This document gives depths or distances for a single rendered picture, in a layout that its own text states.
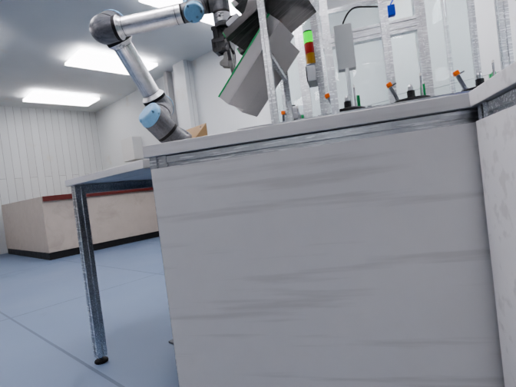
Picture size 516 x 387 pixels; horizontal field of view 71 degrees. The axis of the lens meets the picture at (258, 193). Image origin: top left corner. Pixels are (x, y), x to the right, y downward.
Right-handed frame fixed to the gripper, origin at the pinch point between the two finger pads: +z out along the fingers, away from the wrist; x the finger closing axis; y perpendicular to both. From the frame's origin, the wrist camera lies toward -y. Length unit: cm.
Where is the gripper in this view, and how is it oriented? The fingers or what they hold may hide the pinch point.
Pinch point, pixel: (233, 70)
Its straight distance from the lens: 163.8
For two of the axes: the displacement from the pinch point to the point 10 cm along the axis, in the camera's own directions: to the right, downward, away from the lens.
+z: 1.3, 9.9, 0.2
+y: -9.6, 1.2, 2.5
